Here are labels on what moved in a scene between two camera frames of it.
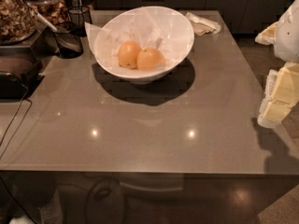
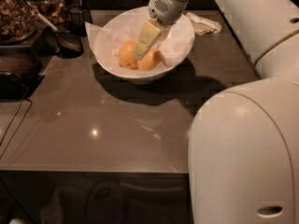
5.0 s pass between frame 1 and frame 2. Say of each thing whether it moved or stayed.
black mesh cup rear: stayed
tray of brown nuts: stayed
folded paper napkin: stayed
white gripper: moved
